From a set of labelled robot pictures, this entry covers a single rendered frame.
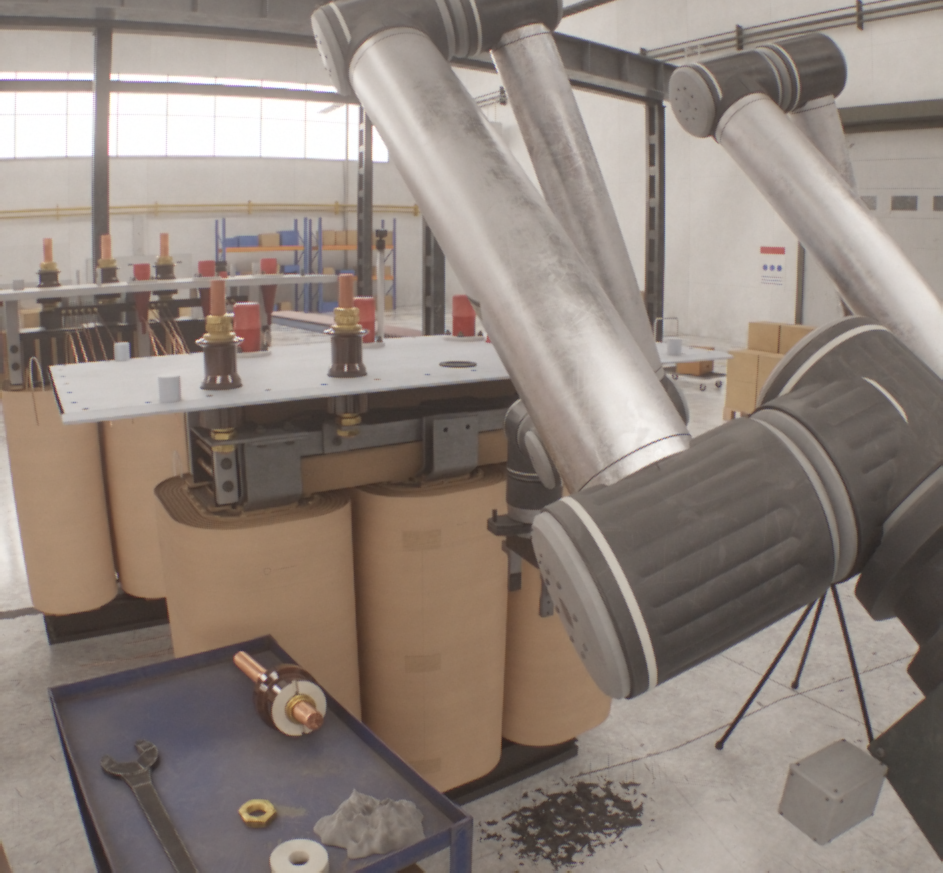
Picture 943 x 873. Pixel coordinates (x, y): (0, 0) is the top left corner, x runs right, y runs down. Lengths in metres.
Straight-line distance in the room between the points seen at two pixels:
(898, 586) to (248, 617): 1.26
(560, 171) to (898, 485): 0.71
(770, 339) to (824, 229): 7.00
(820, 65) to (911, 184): 13.71
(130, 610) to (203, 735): 2.31
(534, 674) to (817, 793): 1.56
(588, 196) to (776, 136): 0.40
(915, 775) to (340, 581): 1.27
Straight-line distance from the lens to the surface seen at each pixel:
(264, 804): 1.09
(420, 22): 1.14
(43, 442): 3.09
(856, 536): 0.72
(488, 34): 1.18
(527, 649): 2.15
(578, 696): 2.29
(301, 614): 1.65
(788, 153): 1.38
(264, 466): 1.55
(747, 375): 8.01
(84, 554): 3.24
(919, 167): 15.28
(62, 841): 2.47
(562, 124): 1.18
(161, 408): 1.31
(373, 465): 1.76
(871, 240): 1.30
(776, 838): 2.44
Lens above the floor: 1.60
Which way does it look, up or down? 12 degrees down
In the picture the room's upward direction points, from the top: straight up
